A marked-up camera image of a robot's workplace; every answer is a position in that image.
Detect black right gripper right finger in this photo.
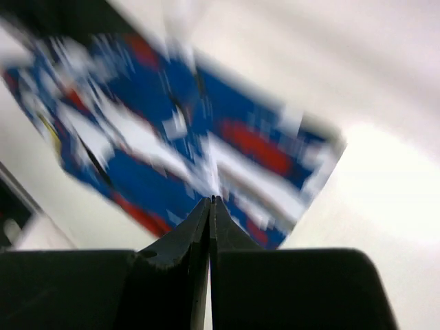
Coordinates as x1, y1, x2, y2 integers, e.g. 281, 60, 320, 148
209, 197, 397, 329

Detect blue patterned trousers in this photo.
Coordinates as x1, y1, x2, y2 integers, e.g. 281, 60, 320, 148
1, 33, 344, 249

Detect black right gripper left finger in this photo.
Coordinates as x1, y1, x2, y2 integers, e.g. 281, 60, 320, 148
1, 198, 210, 329

